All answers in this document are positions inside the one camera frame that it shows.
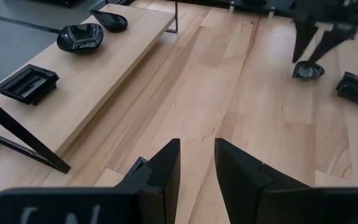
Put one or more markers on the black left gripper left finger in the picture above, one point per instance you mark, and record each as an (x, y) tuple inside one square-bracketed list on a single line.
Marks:
[(104, 205)]

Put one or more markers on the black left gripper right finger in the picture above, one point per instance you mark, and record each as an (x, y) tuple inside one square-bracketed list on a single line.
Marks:
[(275, 205)]

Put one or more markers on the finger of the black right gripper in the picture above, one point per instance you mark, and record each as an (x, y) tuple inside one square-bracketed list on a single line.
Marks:
[(329, 43), (303, 40)]

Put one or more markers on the black teardrop mini plate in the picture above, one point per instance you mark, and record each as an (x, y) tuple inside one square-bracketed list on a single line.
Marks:
[(110, 20), (308, 71)]

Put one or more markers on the black square mini plate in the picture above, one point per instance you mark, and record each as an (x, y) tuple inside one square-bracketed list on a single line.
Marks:
[(42, 96), (134, 172), (26, 81), (357, 88)]

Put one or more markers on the black rounded mini plate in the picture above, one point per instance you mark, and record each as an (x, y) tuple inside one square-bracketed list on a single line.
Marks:
[(80, 37)]

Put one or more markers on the wooden riser with black legs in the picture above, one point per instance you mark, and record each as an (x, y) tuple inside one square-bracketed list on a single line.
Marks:
[(89, 81)]

